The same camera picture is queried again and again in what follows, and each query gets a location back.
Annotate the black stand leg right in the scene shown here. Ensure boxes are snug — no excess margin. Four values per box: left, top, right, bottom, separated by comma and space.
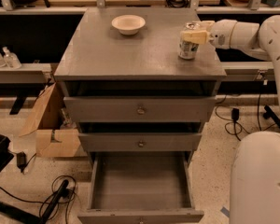
263, 105, 280, 129

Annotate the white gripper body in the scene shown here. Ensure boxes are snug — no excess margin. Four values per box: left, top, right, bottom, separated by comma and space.
210, 20, 237, 49

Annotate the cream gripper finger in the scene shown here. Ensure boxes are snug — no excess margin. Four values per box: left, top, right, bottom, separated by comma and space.
180, 31, 210, 45
197, 21, 215, 31

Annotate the black stand leg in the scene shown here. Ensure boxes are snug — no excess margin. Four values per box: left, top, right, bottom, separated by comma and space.
263, 105, 280, 129
0, 179, 70, 224

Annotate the black cable on floor right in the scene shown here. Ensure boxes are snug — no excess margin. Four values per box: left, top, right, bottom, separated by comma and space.
214, 84, 280, 143

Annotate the grey open bottom drawer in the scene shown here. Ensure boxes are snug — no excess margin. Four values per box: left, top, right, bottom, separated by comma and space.
77, 152, 203, 224

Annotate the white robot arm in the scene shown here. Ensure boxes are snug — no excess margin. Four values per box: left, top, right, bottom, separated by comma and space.
180, 15, 280, 224

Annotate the black stand leg left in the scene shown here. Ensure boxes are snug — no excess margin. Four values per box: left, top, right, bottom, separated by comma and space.
0, 179, 70, 224

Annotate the grey middle drawer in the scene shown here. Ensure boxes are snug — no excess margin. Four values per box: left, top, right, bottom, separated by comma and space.
79, 133, 202, 152

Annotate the black power adapter right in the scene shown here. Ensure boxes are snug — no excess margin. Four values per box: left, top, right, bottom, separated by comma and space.
231, 108, 239, 121

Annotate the grey top drawer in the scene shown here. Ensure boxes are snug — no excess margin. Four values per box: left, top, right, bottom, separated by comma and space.
64, 96, 215, 122

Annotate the silver 7up can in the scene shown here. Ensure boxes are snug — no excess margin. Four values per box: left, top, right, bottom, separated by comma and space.
178, 22, 199, 60

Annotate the brown cardboard box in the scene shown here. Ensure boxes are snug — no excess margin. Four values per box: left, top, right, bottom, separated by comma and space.
20, 83, 86, 158

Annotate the grey wooden drawer cabinet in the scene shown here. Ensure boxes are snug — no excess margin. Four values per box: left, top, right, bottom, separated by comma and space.
53, 7, 228, 224

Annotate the black coiled cable left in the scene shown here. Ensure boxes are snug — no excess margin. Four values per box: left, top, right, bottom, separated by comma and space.
0, 175, 79, 224

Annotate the black power adapter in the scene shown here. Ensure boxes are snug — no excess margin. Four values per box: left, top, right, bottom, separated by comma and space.
16, 152, 26, 172
231, 108, 239, 121

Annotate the white ceramic bowl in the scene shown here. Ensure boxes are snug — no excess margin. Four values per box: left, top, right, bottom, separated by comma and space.
111, 15, 146, 35

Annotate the clear sanitizer bottle right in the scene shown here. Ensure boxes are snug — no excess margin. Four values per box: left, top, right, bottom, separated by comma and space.
3, 47, 21, 69

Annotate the black power adapter left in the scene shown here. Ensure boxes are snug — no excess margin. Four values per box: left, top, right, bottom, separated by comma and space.
16, 152, 26, 172

